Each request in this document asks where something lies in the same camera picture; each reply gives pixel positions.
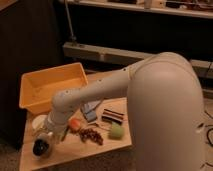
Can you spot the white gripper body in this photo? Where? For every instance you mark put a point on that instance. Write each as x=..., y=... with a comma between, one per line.
x=49, y=132

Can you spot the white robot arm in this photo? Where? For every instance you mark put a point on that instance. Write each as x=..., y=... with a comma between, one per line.
x=165, y=110

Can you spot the white paper cup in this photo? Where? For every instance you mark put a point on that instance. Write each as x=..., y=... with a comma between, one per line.
x=38, y=121

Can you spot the metal cup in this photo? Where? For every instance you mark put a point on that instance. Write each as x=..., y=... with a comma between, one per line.
x=41, y=147

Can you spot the green cucumber toy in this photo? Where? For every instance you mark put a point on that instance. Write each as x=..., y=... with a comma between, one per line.
x=65, y=133

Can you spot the orange carrot toy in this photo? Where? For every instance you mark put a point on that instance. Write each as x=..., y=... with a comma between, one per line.
x=75, y=124

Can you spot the brown grape bunch toy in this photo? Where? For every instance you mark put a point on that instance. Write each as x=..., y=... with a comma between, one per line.
x=90, y=134

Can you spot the blue cloth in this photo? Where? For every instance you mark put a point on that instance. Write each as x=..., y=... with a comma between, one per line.
x=88, y=110

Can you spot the yellow plastic bin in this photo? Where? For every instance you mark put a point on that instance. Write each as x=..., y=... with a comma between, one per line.
x=38, y=87

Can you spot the brown striped block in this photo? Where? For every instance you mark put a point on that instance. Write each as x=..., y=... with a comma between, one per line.
x=111, y=116

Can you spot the green sponge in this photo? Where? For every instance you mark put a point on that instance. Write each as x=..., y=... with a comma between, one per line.
x=116, y=131

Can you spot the grey metal pole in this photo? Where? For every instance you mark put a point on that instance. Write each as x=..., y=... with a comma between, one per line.
x=72, y=35

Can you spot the grey metal rail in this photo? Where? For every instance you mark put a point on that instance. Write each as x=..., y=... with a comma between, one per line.
x=203, y=69

